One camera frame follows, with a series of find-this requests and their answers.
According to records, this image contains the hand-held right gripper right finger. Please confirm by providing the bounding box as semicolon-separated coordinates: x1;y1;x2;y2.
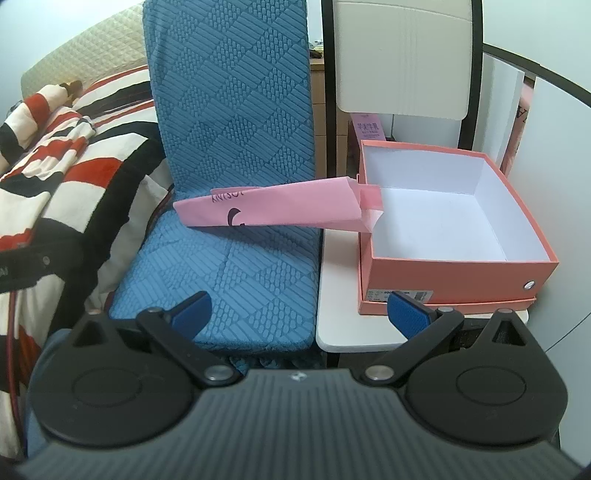
362;293;532;388

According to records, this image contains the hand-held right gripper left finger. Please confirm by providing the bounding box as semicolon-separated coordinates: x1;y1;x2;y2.
69;292;243;387

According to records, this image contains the pink cardboard box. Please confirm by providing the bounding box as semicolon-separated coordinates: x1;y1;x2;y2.
358;140;560;305

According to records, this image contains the pink paper bag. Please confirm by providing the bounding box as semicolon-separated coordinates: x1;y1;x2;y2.
174;175;384;234

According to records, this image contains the pink box lid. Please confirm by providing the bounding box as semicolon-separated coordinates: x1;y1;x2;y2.
358;295;536;317

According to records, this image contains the red white black striped blanket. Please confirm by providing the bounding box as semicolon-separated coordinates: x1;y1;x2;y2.
0;65;176;457

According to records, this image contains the striped plush toy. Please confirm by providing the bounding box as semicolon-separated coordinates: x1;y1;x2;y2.
0;80;98;160

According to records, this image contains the blue textured chair cover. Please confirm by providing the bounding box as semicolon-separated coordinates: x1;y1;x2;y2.
111;0;324;358

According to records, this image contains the pink shopping bag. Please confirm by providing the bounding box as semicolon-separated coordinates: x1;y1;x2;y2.
501;85;534;176

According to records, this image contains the beige quilted headboard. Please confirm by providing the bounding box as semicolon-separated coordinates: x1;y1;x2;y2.
21;2;151;100

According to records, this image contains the wooden cabinet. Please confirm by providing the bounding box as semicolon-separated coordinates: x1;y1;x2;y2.
309;58;361;174

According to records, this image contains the white panel board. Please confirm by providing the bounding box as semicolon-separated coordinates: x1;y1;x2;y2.
471;44;536;153

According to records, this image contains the white chair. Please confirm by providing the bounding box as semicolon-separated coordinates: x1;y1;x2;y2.
316;0;529;354

